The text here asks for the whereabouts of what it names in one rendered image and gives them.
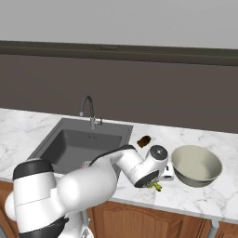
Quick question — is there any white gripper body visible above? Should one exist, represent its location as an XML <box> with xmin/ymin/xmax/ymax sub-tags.
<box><xmin>159</xmin><ymin>165</ymin><xmax>176</xmax><ymax>181</ymax></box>

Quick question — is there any green broccoli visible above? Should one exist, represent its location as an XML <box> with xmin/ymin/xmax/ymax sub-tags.
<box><xmin>148</xmin><ymin>181</ymin><xmax>163</xmax><ymax>192</ymax></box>

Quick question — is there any pale grey-green bowl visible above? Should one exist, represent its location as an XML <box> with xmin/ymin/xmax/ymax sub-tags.
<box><xmin>170</xmin><ymin>144</ymin><xmax>223</xmax><ymax>189</ymax></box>

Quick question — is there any brown sweet potato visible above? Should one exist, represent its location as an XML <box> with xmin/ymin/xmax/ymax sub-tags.
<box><xmin>137</xmin><ymin>135</ymin><xmax>152</xmax><ymax>149</ymax></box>

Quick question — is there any dark grey sink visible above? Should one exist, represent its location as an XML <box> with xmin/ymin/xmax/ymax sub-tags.
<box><xmin>27</xmin><ymin>117</ymin><xmax>135</xmax><ymax>176</ymax></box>

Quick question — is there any wooden cupboard door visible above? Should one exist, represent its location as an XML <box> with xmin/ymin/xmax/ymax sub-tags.
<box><xmin>215</xmin><ymin>220</ymin><xmax>238</xmax><ymax>238</ymax></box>
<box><xmin>91</xmin><ymin>200</ymin><xmax>206</xmax><ymax>238</ymax></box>
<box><xmin>0</xmin><ymin>180</ymin><xmax>20</xmax><ymax>238</ymax></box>

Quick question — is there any grey curved tap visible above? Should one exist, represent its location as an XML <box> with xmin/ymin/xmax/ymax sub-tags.
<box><xmin>79</xmin><ymin>95</ymin><xmax>103</xmax><ymax>130</ymax></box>

